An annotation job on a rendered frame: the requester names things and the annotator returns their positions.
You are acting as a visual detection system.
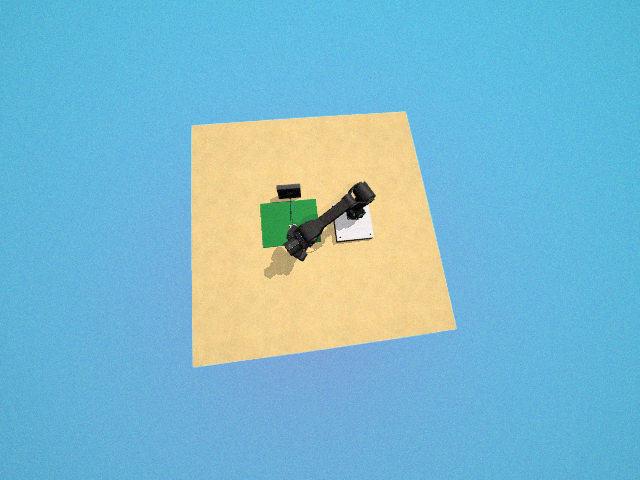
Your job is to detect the green circuit board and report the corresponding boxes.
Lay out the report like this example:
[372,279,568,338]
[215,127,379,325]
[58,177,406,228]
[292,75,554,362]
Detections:
[260,199,318,248]

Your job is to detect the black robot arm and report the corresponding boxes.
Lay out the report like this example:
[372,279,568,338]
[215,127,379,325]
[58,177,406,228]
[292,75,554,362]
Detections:
[283,181,376,256]

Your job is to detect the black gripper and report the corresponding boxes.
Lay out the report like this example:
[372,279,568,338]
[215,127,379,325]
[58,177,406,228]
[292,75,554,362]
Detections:
[292,248,308,261]

